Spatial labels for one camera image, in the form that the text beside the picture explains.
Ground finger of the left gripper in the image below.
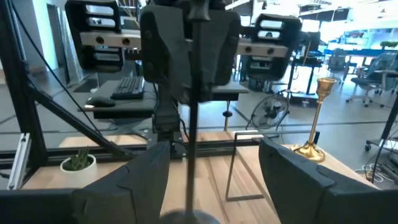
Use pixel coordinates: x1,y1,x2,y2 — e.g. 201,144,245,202
198,11,243,104
139,4,192,104

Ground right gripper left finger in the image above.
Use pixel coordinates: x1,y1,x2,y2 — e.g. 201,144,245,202
72,141,172,224

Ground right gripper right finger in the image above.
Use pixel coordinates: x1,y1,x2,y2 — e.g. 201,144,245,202
258,138,362,224

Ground gold candlestick holder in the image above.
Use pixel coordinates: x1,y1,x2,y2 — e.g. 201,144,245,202
290,77,338,164

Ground black candlestick holder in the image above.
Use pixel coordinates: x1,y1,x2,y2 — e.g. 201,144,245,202
159,0,222,224

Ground black keyboard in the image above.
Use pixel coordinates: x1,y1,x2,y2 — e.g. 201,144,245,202
109,76,146,101

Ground wooden shelf riser black legs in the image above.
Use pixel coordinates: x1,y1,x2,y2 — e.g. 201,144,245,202
224,129,379,224

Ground black computer mouse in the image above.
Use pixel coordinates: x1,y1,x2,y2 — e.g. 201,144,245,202
86,96,116,108

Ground white pot with succulent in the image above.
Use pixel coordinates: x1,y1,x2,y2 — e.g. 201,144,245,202
59,147,98,188

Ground dark grey office desk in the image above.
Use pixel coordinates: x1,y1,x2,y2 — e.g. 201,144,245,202
77,76,250,121

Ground black floor fan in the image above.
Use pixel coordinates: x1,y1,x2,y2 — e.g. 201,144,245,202
245,91,291,131

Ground black standing desk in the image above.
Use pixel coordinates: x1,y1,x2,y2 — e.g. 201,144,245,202
287,30,326,105

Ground black rolling stand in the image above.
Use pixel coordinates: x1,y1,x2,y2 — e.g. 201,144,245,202
364,93,398,185

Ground grey office chair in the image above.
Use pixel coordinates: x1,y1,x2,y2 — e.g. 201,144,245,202
345,52,398,108

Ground white cable bundle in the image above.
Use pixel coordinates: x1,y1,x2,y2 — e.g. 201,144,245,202
353,162,387,185

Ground white frame bracket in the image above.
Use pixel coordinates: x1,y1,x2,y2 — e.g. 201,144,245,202
7,133,32,191

